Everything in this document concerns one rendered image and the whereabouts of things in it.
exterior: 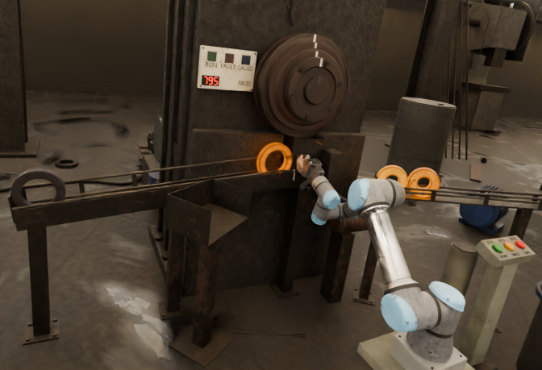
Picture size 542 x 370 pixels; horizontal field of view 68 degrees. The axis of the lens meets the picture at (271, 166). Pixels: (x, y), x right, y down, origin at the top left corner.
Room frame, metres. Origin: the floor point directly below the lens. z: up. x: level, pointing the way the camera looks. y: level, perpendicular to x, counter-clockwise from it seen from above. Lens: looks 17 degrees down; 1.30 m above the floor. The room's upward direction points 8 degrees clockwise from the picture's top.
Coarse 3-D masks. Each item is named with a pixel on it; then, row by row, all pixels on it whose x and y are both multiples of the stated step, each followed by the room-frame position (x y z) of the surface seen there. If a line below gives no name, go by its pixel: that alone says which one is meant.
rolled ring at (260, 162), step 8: (272, 144) 1.84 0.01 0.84; (280, 144) 1.85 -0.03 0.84; (264, 152) 1.81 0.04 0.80; (288, 152) 1.87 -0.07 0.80; (256, 160) 1.82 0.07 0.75; (264, 160) 1.81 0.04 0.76; (288, 160) 1.88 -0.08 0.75; (264, 168) 1.81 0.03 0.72; (280, 168) 1.88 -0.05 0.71; (288, 168) 1.88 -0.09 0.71
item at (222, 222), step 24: (192, 192) 1.48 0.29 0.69; (216, 192) 1.57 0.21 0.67; (240, 192) 1.51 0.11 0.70; (168, 216) 1.35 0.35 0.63; (192, 216) 1.30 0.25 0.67; (216, 216) 1.47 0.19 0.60; (240, 216) 1.49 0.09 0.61; (216, 240) 1.43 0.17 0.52; (216, 264) 1.44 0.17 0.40; (192, 336) 1.47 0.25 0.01; (216, 336) 1.49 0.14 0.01
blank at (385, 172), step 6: (384, 168) 1.95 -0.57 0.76; (390, 168) 1.94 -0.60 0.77; (396, 168) 1.94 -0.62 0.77; (378, 174) 1.95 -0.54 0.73; (384, 174) 1.94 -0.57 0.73; (390, 174) 1.94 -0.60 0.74; (396, 174) 1.94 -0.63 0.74; (402, 174) 1.93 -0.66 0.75; (402, 180) 1.93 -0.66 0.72; (402, 186) 1.93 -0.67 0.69
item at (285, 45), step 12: (300, 36) 1.84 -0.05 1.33; (312, 36) 1.87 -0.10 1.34; (276, 48) 1.80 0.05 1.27; (288, 48) 1.82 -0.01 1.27; (336, 48) 1.93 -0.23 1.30; (264, 60) 1.83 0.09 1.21; (276, 60) 1.79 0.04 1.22; (264, 72) 1.77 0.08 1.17; (348, 72) 1.97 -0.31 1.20; (264, 84) 1.77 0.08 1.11; (348, 84) 1.98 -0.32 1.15; (264, 96) 1.78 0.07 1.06; (264, 108) 1.78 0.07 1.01; (276, 120) 1.81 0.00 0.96; (288, 132) 1.84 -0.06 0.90; (300, 132) 1.87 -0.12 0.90; (312, 132) 1.90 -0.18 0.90
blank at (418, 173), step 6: (420, 168) 1.93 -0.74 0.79; (426, 168) 1.92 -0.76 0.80; (414, 174) 1.93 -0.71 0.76; (420, 174) 1.92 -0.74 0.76; (426, 174) 1.92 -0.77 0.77; (432, 174) 1.91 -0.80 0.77; (408, 180) 1.93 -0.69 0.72; (414, 180) 1.92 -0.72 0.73; (432, 180) 1.91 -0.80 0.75; (438, 180) 1.91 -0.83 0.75; (408, 186) 1.93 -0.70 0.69; (414, 186) 1.92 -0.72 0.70; (432, 186) 1.91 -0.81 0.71; (438, 186) 1.91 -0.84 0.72; (426, 192) 1.91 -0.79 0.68
